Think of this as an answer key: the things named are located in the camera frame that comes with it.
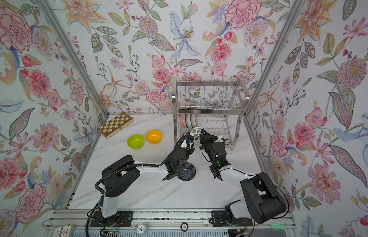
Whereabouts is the green leaf pattern bowl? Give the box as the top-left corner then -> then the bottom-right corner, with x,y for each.
190,127 -> 202,141

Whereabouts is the dark blue floral bowl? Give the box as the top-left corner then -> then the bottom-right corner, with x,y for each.
177,163 -> 196,182

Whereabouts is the pale green ceramic bowl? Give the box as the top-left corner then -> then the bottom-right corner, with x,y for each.
185,114 -> 192,129

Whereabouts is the pink striped ceramic bowl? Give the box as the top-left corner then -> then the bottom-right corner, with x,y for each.
190,114 -> 198,128

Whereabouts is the two-tier steel dish rack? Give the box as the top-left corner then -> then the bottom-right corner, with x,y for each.
171,78 -> 250,150

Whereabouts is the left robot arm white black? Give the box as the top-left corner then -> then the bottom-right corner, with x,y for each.
95,132 -> 195,218

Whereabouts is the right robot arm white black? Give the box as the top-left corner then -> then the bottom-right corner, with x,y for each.
199,129 -> 289,224

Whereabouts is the orange yellow plastic bowl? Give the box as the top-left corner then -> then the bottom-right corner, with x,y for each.
145,129 -> 162,144

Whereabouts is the lime green plastic bowl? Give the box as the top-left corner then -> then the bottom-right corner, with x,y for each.
127,134 -> 144,150

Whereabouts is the wooden chess board box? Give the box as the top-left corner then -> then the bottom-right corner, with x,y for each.
98,112 -> 134,139

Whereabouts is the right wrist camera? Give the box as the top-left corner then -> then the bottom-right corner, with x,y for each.
216,135 -> 226,143

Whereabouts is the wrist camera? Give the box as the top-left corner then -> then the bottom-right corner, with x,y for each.
187,136 -> 194,149
216,135 -> 226,143

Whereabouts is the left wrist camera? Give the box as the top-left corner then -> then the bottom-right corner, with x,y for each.
187,136 -> 194,149

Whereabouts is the aluminium front rail frame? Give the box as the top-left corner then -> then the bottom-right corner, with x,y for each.
42,209 -> 300,237

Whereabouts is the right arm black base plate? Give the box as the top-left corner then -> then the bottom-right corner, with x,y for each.
209,209 -> 253,228

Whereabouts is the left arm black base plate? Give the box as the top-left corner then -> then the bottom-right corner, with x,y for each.
90,211 -> 134,228

